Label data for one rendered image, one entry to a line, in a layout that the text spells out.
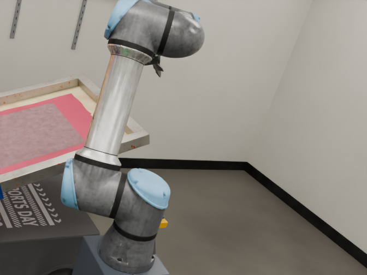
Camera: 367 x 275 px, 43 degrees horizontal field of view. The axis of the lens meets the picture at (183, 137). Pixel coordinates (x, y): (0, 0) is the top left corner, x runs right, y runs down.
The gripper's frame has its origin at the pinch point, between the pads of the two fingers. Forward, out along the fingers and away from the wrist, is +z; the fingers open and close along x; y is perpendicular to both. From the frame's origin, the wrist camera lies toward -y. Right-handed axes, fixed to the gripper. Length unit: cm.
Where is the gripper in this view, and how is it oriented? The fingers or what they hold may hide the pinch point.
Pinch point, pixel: (141, 79)
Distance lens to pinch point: 180.6
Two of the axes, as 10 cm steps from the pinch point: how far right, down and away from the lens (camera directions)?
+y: 5.3, 4.5, -7.2
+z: -0.7, 8.7, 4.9
